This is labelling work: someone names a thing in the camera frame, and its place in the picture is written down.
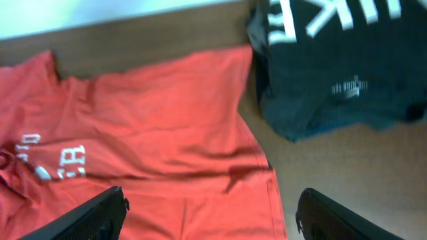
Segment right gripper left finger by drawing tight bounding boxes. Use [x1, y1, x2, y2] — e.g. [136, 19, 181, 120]
[21, 186, 129, 240]

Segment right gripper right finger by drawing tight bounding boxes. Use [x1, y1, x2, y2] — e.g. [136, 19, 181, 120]
[296, 188, 403, 240]

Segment red soccer t-shirt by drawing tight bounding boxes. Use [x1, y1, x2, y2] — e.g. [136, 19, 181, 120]
[1, 45, 287, 239]

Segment folded black Nike shirt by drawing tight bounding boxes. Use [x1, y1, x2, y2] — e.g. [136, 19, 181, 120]
[246, 0, 426, 141]

